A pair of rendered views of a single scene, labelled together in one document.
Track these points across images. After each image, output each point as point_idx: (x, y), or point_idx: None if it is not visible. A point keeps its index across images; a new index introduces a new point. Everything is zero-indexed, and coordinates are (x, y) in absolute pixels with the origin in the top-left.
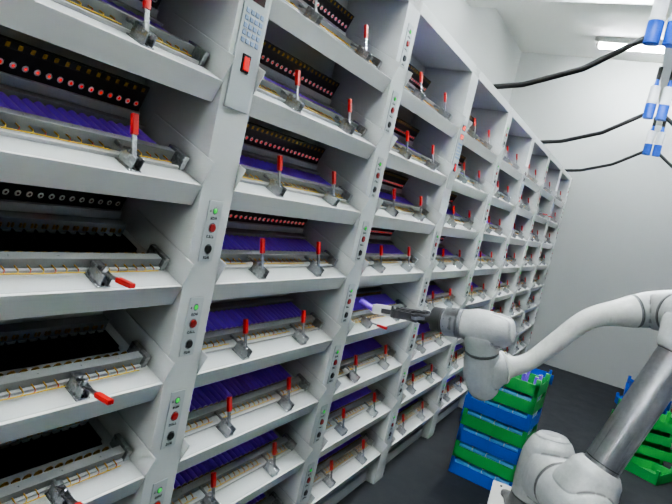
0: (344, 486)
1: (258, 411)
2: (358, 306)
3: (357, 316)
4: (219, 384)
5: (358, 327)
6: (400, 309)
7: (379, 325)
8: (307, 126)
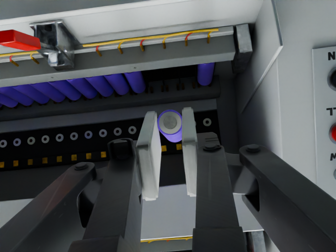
0: None
1: None
2: (42, 88)
3: (100, 62)
4: None
5: (118, 22)
6: (141, 209)
7: (35, 45)
8: None
